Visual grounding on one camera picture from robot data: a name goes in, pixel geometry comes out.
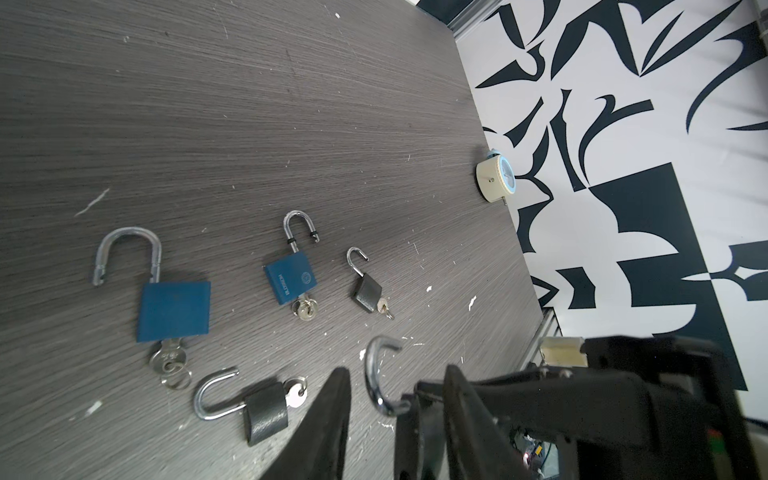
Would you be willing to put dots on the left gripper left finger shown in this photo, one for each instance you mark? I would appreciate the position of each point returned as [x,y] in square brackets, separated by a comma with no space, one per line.
[317,449]

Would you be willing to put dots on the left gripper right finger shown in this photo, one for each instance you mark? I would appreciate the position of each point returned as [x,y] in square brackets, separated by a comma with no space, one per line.
[476,447]

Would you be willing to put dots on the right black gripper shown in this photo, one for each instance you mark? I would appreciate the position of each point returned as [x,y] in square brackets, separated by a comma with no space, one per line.
[644,408]

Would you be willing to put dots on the black padlock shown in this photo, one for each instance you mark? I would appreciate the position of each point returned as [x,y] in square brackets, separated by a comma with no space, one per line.
[368,293]
[264,406]
[371,361]

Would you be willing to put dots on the black padlock front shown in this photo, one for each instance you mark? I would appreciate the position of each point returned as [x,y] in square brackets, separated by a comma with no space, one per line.
[264,406]

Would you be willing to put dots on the cream bottle black cap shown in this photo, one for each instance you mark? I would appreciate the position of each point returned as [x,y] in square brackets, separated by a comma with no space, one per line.
[563,351]

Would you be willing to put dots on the right blue padlock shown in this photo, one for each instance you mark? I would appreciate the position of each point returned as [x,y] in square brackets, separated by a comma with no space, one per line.
[291,277]

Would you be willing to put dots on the blue padlock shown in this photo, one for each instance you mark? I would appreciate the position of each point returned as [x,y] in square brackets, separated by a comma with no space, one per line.
[291,277]
[168,311]

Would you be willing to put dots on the left blue padlock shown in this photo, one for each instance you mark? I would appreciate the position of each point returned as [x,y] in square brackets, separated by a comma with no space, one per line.
[168,311]

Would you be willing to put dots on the cream blue alarm clock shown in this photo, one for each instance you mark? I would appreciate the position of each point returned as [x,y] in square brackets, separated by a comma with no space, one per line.
[495,177]

